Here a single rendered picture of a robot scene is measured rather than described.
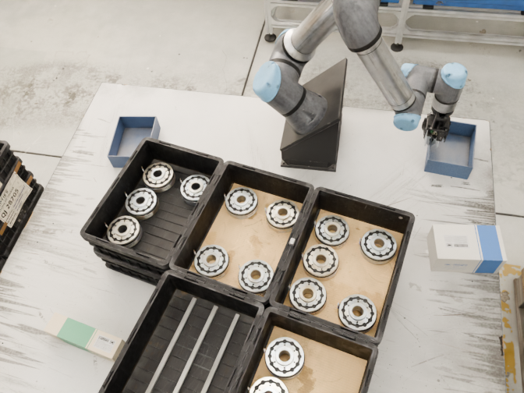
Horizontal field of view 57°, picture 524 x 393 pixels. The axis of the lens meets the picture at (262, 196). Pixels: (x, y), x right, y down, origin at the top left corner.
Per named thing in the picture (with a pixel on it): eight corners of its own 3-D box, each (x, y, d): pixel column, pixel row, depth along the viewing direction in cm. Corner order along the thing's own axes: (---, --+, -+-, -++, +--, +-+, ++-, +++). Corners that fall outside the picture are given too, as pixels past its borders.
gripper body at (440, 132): (421, 139, 164) (429, 115, 154) (424, 121, 169) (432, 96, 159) (444, 143, 163) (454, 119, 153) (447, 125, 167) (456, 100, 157)
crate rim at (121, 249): (146, 139, 163) (144, 135, 161) (226, 163, 155) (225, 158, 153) (79, 238, 144) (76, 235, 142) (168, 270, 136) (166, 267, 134)
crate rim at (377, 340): (316, 189, 148) (316, 185, 146) (415, 217, 140) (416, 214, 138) (267, 307, 128) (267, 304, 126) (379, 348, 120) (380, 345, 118)
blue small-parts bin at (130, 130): (151, 168, 183) (146, 157, 177) (112, 168, 184) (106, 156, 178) (161, 128, 194) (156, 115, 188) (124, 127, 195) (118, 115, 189)
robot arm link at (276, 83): (273, 118, 163) (243, 95, 157) (285, 86, 168) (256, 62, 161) (297, 110, 154) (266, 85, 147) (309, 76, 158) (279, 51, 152)
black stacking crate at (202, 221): (231, 181, 163) (226, 161, 154) (314, 206, 156) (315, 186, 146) (176, 284, 144) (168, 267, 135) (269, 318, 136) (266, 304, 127)
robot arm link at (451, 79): (442, 58, 146) (471, 62, 144) (433, 84, 156) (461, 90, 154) (437, 75, 143) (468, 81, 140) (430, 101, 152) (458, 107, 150)
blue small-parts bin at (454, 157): (430, 129, 183) (433, 117, 178) (471, 137, 180) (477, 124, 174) (423, 171, 173) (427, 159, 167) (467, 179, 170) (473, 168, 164)
